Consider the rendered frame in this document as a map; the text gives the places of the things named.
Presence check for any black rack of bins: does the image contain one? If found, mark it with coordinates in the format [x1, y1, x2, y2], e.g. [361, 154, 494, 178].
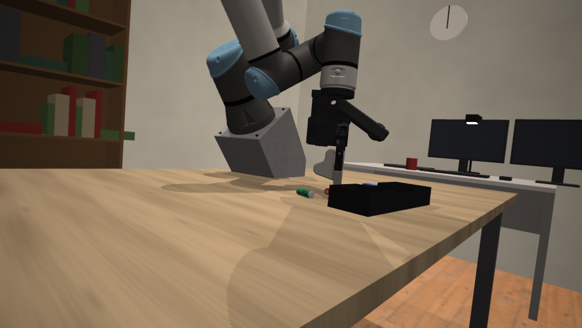
[327, 182, 431, 217]

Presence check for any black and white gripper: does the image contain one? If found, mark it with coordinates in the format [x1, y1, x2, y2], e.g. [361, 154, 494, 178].
[306, 87, 355, 185]

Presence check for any green battery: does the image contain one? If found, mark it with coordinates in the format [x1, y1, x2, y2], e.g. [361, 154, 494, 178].
[296, 188, 315, 199]

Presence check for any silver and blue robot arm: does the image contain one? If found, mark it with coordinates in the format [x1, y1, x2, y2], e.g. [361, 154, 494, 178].
[206, 0, 389, 142]

